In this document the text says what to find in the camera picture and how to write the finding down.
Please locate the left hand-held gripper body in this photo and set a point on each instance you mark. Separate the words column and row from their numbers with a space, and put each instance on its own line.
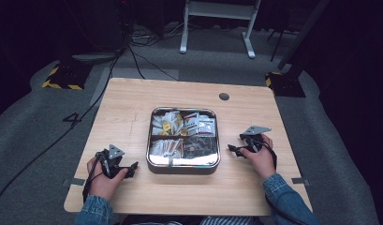
column 112, row 161

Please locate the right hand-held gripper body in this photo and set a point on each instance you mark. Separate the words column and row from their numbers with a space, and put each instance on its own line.
column 254, row 137

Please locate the person's right hand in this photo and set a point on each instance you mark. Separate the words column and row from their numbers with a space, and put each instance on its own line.
column 262, row 161

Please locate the person's left hand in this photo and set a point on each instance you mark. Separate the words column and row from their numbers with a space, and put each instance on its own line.
column 103, row 184

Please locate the pile of dark packets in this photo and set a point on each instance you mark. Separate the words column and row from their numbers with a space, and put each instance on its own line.
column 200, row 146

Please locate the pile of white stick packets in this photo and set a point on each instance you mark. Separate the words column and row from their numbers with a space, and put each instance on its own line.
column 167, row 147

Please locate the pile of red label packets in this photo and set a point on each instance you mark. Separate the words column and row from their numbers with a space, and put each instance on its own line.
column 201, row 124

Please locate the grey tape strip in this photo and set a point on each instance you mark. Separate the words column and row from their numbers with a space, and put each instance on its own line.
column 74, row 182
column 300, row 181

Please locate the square metal compartment tray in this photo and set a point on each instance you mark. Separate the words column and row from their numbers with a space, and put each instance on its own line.
column 183, row 165

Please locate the grey round table grommet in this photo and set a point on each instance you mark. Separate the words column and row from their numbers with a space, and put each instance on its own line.
column 223, row 96

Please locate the pile of white yellow packets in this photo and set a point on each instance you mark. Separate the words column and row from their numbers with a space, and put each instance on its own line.
column 167, row 123

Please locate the yellow black striped base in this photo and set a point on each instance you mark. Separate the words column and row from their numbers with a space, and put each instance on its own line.
column 286, row 84
column 67, row 78

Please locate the person's striped clothing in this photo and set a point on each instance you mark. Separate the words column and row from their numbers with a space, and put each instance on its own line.
column 229, row 220

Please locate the black slanted pole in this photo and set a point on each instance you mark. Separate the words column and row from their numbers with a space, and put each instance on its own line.
column 301, row 34

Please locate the white metal stand frame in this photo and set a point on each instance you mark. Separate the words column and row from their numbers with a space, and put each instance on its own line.
column 217, row 9

